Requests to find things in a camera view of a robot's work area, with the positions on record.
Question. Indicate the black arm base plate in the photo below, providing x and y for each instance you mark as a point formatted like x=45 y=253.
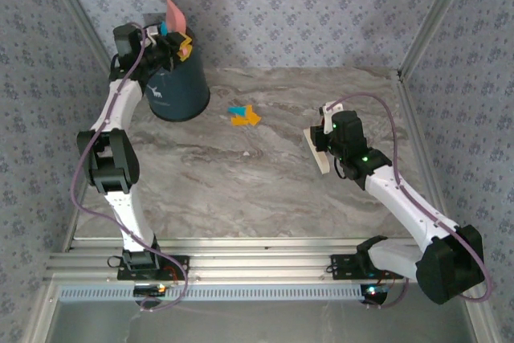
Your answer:
x=341 y=262
x=178 y=263

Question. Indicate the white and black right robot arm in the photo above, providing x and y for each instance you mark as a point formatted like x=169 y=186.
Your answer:
x=405 y=202

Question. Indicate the aluminium extrusion rail bed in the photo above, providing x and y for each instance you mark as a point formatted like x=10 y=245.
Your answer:
x=261 y=256

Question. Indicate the small controller board with LEDs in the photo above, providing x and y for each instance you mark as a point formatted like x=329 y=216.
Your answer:
x=150 y=290
x=373 y=292

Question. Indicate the orange paper scrap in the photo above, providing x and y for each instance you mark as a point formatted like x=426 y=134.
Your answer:
x=239 y=120
x=249 y=110
x=255 y=119

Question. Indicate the blue paper scrap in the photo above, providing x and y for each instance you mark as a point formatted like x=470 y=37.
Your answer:
x=164 y=29
x=237 y=110

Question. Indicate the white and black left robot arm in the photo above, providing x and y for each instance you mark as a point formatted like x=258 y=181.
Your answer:
x=116 y=106

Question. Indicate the aluminium frame post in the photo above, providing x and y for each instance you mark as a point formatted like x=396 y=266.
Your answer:
x=82 y=17
x=435 y=17

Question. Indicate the grey sheet metal panel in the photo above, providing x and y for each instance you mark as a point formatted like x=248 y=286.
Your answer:
x=261 y=325

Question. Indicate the pink plastic dustpan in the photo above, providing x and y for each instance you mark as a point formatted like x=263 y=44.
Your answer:
x=175 y=17

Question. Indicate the cream hand brush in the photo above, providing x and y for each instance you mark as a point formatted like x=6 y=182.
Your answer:
x=319 y=158

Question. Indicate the dark blue deer trash bin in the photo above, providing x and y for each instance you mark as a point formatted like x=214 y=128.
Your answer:
x=180 y=90

